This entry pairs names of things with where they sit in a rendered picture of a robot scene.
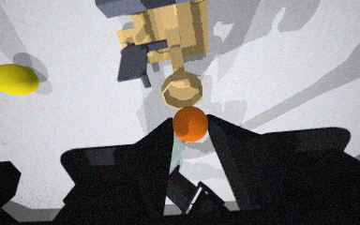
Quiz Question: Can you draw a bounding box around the orange ball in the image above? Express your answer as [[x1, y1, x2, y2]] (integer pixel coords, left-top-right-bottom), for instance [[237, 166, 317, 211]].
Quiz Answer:
[[172, 106, 208, 142]]

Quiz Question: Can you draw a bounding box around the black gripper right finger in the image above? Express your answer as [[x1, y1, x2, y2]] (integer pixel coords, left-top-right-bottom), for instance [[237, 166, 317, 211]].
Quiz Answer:
[[206, 114, 352, 210]]

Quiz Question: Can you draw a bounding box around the yellow ball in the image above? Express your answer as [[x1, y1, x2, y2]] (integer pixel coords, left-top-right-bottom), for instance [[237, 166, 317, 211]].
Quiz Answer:
[[0, 64, 39, 96]]

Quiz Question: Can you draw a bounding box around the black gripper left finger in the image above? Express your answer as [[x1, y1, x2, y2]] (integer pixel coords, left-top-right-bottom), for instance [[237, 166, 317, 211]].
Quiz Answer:
[[60, 117, 174, 217]]

